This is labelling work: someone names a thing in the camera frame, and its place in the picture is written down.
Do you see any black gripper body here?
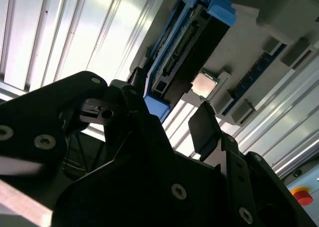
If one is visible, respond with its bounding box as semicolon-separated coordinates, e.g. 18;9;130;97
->
53;149;240;227

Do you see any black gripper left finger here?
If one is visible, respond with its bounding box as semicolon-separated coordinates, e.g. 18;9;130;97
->
0;67;175;173

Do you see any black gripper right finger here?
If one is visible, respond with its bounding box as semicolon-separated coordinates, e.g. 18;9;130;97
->
188;101;319;227

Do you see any hard disk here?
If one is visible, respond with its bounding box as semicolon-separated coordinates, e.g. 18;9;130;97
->
144;0;237;124

